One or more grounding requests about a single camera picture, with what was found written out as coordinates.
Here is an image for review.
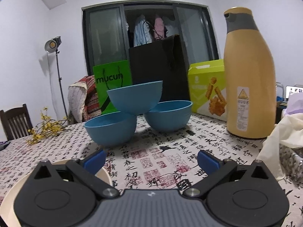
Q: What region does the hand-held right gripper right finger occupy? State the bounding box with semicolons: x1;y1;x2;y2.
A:
182;149;273;198

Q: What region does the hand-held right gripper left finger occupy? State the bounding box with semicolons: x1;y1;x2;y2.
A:
31;149;120;198

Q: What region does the blue bowl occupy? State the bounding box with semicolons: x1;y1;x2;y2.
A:
84;112;138;147
106;80;164;115
143;100;193;133

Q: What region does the cream plate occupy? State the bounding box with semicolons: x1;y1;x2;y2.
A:
0;159;112;207

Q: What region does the yellow flower branch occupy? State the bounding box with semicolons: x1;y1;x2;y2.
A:
26;106;69;146

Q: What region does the red patterned blanket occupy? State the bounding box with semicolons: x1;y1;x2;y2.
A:
68;75;102;123

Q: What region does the yellow-green snack box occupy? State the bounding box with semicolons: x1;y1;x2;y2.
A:
188;59;228;123

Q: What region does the cream cloth bag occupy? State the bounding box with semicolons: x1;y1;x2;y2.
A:
256;113;303;180

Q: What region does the grey patterned pouch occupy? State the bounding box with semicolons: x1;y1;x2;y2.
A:
279;144;303;185

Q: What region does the dark wooden chair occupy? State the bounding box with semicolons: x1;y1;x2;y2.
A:
0;103;34;141

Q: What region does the yellow thermos jug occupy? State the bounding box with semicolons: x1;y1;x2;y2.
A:
223;7;277;140

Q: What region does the green paper bag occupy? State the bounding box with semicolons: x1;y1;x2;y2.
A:
92;60;132;114

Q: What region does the lilac plastic bag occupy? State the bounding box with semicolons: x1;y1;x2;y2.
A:
285;92;303;117

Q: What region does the lit screen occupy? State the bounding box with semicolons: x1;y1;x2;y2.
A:
286;85;303;100

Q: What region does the black paper bag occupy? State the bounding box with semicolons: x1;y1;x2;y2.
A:
128;35;191;103

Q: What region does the dark sliding glass door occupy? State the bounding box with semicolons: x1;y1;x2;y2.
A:
82;1;219;76

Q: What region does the studio light on stand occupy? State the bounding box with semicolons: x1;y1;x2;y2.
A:
45;36;69;124

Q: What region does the hanging light blue shirt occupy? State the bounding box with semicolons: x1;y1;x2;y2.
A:
133;14;152;47

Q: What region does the hanging white garment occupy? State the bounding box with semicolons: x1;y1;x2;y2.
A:
164;16;180;37

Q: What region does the hanging pink garment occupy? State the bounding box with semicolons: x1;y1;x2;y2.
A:
153;15;166;40

